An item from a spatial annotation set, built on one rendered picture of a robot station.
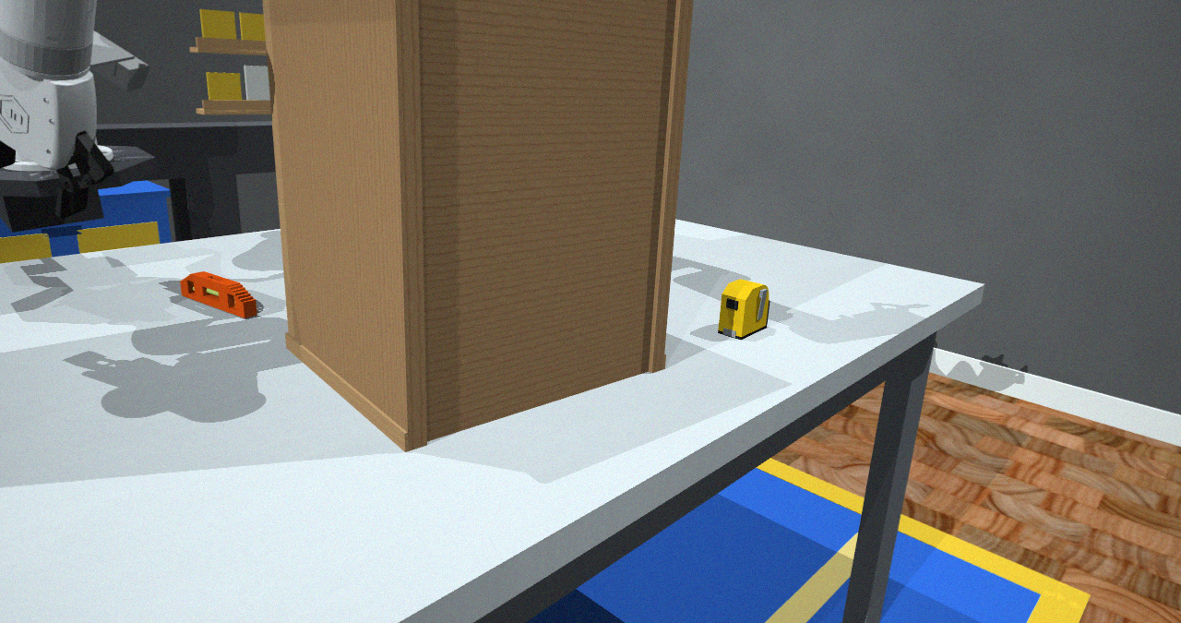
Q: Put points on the yellow tape measure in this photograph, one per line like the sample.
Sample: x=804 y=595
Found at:
x=744 y=309

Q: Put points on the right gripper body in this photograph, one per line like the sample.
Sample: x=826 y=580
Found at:
x=41 y=114

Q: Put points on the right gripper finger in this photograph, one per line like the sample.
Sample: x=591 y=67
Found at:
x=93 y=168
x=7 y=155

